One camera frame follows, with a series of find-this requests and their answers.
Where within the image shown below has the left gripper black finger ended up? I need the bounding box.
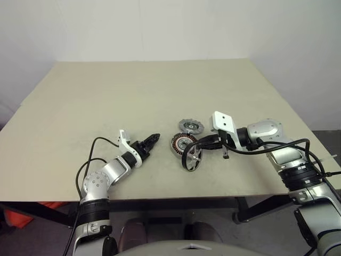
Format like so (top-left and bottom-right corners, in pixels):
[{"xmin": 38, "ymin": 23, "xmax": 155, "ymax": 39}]
[
  {"xmin": 145, "ymin": 140, "xmax": 158, "ymax": 155},
  {"xmin": 143, "ymin": 133, "xmax": 161, "ymax": 145}
]

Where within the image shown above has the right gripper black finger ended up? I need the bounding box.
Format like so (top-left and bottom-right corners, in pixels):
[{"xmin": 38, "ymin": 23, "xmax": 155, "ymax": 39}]
[
  {"xmin": 199, "ymin": 134, "xmax": 220, "ymax": 145},
  {"xmin": 195, "ymin": 142, "xmax": 222, "ymax": 151}
]

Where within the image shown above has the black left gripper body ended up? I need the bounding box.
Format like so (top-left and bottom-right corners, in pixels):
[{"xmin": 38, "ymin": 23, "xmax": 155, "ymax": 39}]
[{"xmin": 129, "ymin": 140, "xmax": 152, "ymax": 161}]

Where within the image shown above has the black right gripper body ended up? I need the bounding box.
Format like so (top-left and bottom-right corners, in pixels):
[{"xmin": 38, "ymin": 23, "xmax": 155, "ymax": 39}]
[{"xmin": 216, "ymin": 129, "xmax": 232, "ymax": 161}]

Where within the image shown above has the silver spoked rotor black rim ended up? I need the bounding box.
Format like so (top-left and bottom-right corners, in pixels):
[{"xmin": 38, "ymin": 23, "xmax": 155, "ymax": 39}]
[{"xmin": 181, "ymin": 142, "xmax": 204, "ymax": 173}]

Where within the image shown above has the grey motor housing with stator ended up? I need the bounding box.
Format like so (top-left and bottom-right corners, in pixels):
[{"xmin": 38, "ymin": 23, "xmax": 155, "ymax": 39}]
[{"xmin": 168, "ymin": 132, "xmax": 199, "ymax": 158}]

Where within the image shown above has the grey hinged housing lid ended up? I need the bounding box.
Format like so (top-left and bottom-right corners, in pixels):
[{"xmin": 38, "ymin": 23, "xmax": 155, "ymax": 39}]
[{"xmin": 178, "ymin": 118, "xmax": 205, "ymax": 134}]

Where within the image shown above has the dark rounded shape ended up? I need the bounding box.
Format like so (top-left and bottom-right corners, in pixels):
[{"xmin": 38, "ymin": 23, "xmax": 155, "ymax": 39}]
[{"xmin": 118, "ymin": 218, "xmax": 149, "ymax": 251}]

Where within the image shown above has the grey robot torso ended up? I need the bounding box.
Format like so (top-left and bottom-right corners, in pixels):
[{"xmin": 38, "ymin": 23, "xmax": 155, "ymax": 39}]
[{"xmin": 113, "ymin": 239, "xmax": 270, "ymax": 256}]

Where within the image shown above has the orange fabric object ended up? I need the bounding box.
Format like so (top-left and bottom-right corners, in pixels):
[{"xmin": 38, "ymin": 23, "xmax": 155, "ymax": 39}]
[{"xmin": 4, "ymin": 201, "xmax": 67, "ymax": 227}]

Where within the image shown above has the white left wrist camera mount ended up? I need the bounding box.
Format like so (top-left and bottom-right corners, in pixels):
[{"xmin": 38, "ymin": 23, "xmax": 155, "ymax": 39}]
[{"xmin": 117, "ymin": 129, "xmax": 142, "ymax": 169}]

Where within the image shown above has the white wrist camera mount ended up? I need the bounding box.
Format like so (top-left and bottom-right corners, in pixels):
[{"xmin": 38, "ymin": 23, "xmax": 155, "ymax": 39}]
[
  {"xmin": 212, "ymin": 110, "xmax": 245, "ymax": 149},
  {"xmin": 117, "ymin": 129, "xmax": 142, "ymax": 169}
]

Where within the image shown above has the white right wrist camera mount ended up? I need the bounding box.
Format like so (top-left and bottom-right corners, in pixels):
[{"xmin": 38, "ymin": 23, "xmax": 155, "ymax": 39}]
[{"xmin": 212, "ymin": 110, "xmax": 245, "ymax": 149}]

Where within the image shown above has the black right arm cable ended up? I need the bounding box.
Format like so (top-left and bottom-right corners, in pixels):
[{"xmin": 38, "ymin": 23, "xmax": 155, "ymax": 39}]
[{"xmin": 220, "ymin": 130, "xmax": 341, "ymax": 201}]

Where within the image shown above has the black table frame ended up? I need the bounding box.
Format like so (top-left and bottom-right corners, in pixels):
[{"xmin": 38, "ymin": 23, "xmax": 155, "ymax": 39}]
[{"xmin": 0, "ymin": 193, "xmax": 294, "ymax": 225}]

